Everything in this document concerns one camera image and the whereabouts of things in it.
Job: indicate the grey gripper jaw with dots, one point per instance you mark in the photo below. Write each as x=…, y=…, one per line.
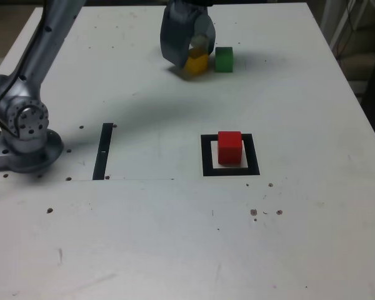
x=207, y=29
x=175, y=37

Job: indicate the yellow cube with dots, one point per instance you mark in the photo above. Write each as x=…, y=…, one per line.
x=197, y=64

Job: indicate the green cube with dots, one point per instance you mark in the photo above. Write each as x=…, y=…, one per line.
x=223, y=61

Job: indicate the red cube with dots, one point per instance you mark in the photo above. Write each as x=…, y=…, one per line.
x=229, y=150

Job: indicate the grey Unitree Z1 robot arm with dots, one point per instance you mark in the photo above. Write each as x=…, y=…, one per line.
x=28, y=125

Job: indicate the black tape square outline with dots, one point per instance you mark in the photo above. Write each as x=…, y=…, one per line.
x=206, y=159

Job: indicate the black tape strip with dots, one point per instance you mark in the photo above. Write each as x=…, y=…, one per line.
x=101, y=156

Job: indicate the white metal frame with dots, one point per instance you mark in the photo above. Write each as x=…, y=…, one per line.
x=340, y=18

